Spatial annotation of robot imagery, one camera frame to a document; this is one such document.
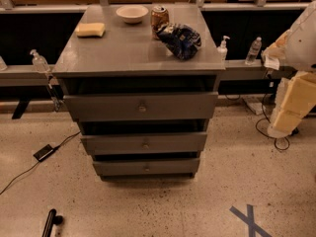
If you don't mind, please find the clear water bottle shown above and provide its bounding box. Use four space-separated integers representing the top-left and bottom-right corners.
245 37 262 65

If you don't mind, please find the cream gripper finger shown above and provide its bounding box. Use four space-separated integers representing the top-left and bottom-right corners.
267 109 301 138

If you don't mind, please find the brown soda can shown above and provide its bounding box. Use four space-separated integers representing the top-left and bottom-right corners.
151 5 169 40

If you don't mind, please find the grey middle drawer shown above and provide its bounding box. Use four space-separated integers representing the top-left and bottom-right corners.
81 132 206 156

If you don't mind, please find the grey drawer cabinet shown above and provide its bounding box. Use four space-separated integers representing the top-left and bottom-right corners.
51 3 227 184

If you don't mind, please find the white crumpled wipe packet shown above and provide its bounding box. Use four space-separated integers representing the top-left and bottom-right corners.
262 54 279 70

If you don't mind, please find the yellow sponge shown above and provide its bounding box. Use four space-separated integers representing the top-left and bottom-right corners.
75 23 105 37

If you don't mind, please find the sanitizer pump bottle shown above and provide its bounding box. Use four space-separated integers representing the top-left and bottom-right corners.
30 49 50 73
217 36 229 61

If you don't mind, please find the grey top drawer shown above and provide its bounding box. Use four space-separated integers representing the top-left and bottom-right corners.
65 92 217 121

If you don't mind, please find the black cable loop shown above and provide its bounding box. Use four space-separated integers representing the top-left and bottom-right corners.
255 92 291 152

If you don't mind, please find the right sanitizer pump bottle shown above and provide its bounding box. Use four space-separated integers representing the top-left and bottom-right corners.
217 36 229 61

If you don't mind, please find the black floor cable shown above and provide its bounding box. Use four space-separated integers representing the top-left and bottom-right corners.
0 130 82 196

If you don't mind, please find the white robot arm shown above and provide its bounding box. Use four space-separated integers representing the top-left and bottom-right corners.
262 1 316 138

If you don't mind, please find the left sanitizer pump bottle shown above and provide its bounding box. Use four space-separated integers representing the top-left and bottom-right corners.
30 49 50 73

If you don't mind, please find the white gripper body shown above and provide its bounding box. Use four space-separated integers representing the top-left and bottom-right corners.
280 72 316 117

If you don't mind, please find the black handle object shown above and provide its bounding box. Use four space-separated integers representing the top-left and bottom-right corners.
41 208 63 237

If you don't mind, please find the blue chip bag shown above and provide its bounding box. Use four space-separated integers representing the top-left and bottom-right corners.
156 23 201 60

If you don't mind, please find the black power adapter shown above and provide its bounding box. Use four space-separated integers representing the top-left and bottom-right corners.
34 144 54 162

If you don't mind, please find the grey bottom drawer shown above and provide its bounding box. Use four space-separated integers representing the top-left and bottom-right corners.
93 158 199 176

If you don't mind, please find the grey drawer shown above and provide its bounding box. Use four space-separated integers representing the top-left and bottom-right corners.
93 158 199 176
81 132 206 156
65 92 217 121

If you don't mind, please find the white ceramic bowl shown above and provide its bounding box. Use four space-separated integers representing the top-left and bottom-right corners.
117 5 149 24

